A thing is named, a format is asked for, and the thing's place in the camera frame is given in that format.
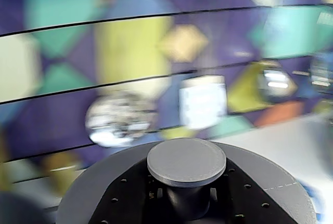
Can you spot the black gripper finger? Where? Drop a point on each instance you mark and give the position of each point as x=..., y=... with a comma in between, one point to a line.
x=244, y=203
x=130, y=198

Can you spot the round metal toy strainer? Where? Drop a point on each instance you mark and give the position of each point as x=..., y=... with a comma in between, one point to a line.
x=121, y=118

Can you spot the metal toy ladle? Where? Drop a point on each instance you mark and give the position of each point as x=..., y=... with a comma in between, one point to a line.
x=275, y=83

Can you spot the metal toy spoon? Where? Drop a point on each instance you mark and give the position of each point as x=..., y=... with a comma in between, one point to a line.
x=322, y=70

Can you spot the colorful mosaic backsplash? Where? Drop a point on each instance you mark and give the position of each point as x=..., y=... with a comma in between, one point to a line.
x=65, y=0

